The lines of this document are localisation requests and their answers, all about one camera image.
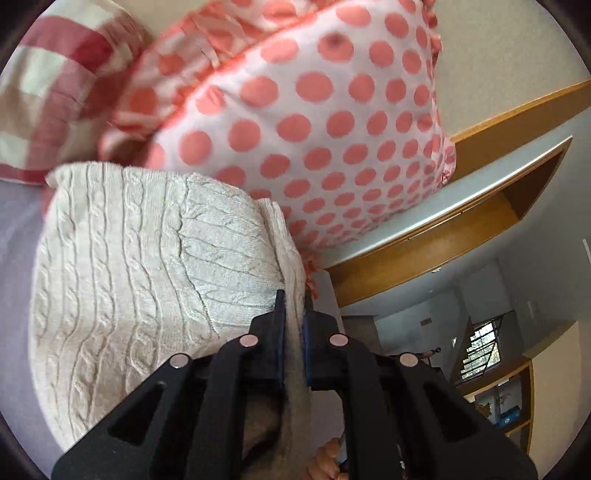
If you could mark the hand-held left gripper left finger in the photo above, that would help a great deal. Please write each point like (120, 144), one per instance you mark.
(278, 344)

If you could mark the window with railing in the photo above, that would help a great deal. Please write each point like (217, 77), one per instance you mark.
(480, 350)

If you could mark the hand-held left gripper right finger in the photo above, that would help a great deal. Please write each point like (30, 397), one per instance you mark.
(308, 364)

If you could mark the lavender bed sheet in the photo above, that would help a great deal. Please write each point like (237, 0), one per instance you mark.
(18, 240)

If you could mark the blue box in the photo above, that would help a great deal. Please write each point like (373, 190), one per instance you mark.
(508, 419)

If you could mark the pink polka dot pillow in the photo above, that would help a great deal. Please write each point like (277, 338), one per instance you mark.
(300, 138)

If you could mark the person's right hand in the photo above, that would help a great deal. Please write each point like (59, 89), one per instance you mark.
(323, 461)

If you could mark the wooden shelf unit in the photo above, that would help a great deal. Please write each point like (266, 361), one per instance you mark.
(517, 397)

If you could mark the red checked pillow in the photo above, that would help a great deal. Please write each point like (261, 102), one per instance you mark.
(55, 92)

